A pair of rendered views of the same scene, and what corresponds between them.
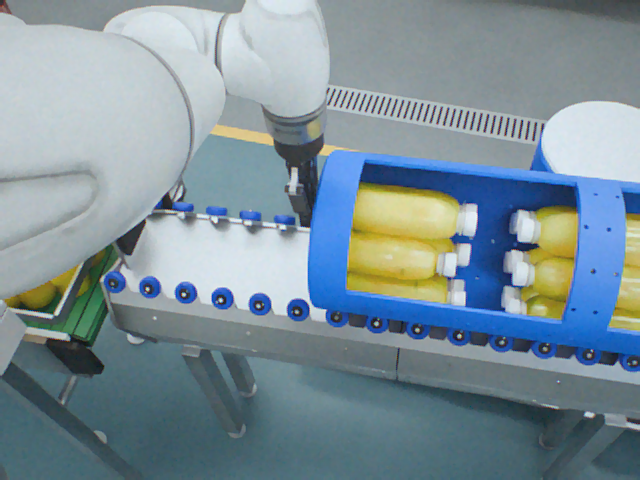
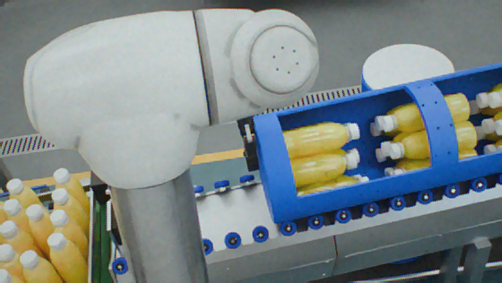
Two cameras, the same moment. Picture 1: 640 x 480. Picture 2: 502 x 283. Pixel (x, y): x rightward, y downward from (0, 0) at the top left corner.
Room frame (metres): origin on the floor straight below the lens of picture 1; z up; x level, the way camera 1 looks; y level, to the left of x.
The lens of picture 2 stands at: (-0.29, 0.35, 2.19)
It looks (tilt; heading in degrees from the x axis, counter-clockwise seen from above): 44 degrees down; 340
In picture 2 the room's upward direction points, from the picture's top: 10 degrees counter-clockwise
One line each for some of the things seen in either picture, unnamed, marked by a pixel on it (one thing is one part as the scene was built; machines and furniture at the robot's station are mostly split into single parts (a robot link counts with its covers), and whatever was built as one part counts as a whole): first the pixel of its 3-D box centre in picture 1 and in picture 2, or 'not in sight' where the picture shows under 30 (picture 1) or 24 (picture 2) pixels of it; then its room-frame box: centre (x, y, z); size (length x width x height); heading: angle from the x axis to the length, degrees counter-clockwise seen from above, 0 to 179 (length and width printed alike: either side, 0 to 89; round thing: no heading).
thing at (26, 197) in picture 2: not in sight; (30, 210); (0.97, 0.59, 1.00); 0.07 x 0.07 x 0.20
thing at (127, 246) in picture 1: (131, 233); (118, 228); (0.78, 0.39, 0.99); 0.10 x 0.02 x 0.12; 164
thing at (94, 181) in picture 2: not in sight; (106, 187); (0.98, 0.38, 0.95); 0.10 x 0.07 x 0.10; 164
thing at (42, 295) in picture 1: (19, 269); (45, 282); (0.71, 0.60, 1.00); 0.07 x 0.07 x 0.20
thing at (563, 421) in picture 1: (575, 405); (450, 260); (0.55, -0.64, 0.31); 0.06 x 0.06 x 0.63; 74
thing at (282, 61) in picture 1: (276, 46); not in sight; (0.65, 0.03, 1.50); 0.13 x 0.11 x 0.16; 76
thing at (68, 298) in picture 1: (99, 235); (91, 240); (0.80, 0.47, 0.96); 0.40 x 0.01 x 0.03; 164
